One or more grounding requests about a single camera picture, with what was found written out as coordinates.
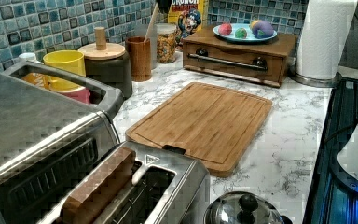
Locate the clear cereal jar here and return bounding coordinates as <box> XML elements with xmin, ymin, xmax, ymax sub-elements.
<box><xmin>156</xmin><ymin>23</ymin><xmax>176</xmax><ymax>63</ymax></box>

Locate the bamboo cutting board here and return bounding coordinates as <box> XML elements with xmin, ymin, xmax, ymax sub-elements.
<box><xmin>126</xmin><ymin>82</ymin><xmax>272</xmax><ymax>177</ymax></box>

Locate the steel pot lid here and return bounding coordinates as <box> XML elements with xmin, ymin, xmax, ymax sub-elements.
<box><xmin>203</xmin><ymin>191</ymin><xmax>293</xmax><ymax>224</ymax></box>

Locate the silver two-slot toaster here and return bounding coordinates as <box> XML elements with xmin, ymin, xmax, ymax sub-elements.
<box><xmin>37</xmin><ymin>141</ymin><xmax>210</xmax><ymax>224</ymax></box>

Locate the pink bowl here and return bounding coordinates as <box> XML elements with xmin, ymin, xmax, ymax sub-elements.
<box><xmin>60</xmin><ymin>87</ymin><xmax>90</xmax><ymax>104</ymax></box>

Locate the wooden utensil cup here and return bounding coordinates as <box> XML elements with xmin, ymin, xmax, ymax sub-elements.
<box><xmin>126</xmin><ymin>36</ymin><xmax>151</xmax><ymax>82</ymax></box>

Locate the yellow mug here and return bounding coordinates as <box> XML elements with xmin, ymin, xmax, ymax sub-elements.
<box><xmin>43</xmin><ymin>50</ymin><xmax>86</xmax><ymax>91</ymax></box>

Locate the stainless steel toaster oven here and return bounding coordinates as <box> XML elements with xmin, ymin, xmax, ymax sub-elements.
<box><xmin>0</xmin><ymin>62</ymin><xmax>123</xmax><ymax>224</ymax></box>

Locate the wooden drawer box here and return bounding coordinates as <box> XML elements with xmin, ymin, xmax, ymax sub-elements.
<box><xmin>183</xmin><ymin>26</ymin><xmax>297</xmax><ymax>88</ymax></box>

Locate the white cap bottle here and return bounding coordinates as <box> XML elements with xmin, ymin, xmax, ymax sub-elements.
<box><xmin>18</xmin><ymin>51</ymin><xmax>50</xmax><ymax>90</ymax></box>

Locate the dark canister with wooden lid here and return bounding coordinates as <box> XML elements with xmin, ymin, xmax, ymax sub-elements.
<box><xmin>78</xmin><ymin>27</ymin><xmax>132</xmax><ymax>99</ymax></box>

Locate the white paper towel roll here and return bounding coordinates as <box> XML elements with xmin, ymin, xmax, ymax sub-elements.
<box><xmin>296</xmin><ymin>0</ymin><xmax>358</xmax><ymax>80</ymax></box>

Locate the light blue plate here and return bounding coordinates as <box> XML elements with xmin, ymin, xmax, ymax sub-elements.
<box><xmin>213</xmin><ymin>23</ymin><xmax>277</xmax><ymax>43</ymax></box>

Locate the wooden spoon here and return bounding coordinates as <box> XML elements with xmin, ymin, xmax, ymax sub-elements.
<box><xmin>144</xmin><ymin>3</ymin><xmax>159</xmax><ymax>43</ymax></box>

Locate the cereal box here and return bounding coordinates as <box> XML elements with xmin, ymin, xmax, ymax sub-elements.
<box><xmin>168</xmin><ymin>0</ymin><xmax>209</xmax><ymax>49</ymax></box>

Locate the yellow toy fruit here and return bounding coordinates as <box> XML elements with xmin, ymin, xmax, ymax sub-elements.
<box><xmin>250</xmin><ymin>20</ymin><xmax>259</xmax><ymax>29</ymax></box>

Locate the green red toy strawberry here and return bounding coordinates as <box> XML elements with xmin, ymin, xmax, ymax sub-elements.
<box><xmin>235</xmin><ymin>28</ymin><xmax>247</xmax><ymax>39</ymax></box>

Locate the brown toast slice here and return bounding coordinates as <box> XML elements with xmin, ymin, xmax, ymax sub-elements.
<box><xmin>60</xmin><ymin>147</ymin><xmax>136</xmax><ymax>224</ymax></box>

